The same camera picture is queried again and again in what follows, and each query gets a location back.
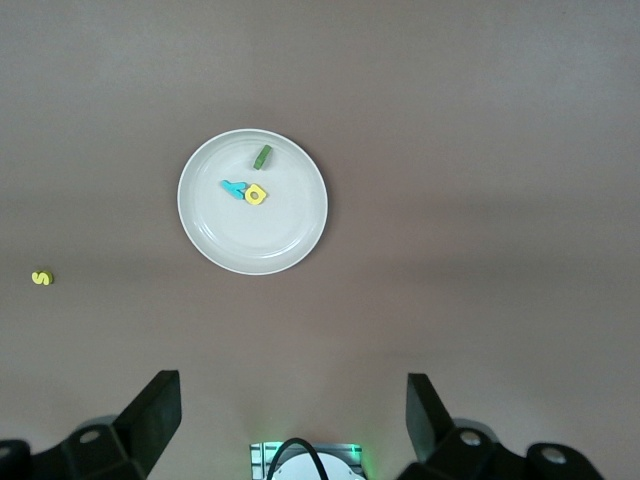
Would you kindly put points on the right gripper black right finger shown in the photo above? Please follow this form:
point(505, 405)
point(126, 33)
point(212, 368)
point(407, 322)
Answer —
point(430, 430)

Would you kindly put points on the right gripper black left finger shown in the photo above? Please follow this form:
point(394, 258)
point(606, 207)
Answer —
point(145, 425)

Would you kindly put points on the cyan foam letter y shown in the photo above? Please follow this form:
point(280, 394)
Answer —
point(232, 187)

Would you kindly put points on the green foam letter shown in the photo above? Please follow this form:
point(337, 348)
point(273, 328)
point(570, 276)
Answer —
point(261, 157)

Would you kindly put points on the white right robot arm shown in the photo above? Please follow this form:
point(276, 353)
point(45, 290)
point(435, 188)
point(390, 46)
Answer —
point(340, 470)

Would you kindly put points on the yellow foam letter s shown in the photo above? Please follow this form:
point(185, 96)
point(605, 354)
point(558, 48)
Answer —
point(42, 278)

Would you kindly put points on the beige round plate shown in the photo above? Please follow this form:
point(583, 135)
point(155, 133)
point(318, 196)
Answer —
point(260, 240)

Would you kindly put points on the brown table cover sheet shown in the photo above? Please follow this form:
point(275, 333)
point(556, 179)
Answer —
point(450, 150)

